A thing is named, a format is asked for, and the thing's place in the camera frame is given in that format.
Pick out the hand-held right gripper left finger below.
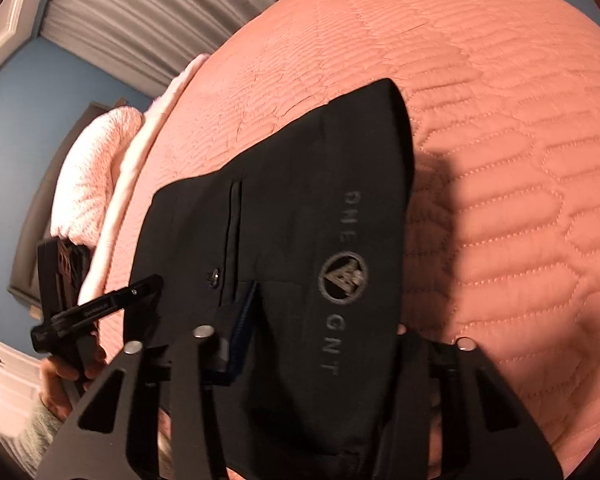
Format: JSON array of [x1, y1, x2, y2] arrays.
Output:
[[34, 280, 261, 480]]

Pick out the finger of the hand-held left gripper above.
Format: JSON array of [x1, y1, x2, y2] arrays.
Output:
[[36, 237, 88, 321], [122, 275, 163, 306]]

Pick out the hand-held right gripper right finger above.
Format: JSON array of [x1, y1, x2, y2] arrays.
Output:
[[380, 331, 565, 480]]

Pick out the black pants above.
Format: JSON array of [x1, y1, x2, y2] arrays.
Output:
[[125, 77, 416, 480]]

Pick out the person's left forearm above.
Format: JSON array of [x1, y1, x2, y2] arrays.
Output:
[[7, 395, 66, 478]]

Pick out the person's left hand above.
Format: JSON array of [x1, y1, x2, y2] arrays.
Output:
[[40, 345, 108, 421]]

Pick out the grey bed headboard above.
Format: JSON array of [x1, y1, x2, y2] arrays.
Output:
[[7, 101, 111, 311]]

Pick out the white floral pillow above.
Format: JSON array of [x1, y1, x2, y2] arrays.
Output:
[[50, 106, 146, 238]]

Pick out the white cabinet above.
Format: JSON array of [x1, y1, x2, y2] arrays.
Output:
[[0, 330, 46, 441]]

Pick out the light pink blanket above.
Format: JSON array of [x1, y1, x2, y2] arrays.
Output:
[[77, 54, 211, 306]]

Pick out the pink quilted bed cover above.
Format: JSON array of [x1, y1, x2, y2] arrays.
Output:
[[87, 0, 600, 396]]

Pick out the white door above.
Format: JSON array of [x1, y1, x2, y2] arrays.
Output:
[[0, 0, 73, 86]]

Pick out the grey pleated curtain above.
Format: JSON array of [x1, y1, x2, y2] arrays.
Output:
[[39, 0, 341, 101]]

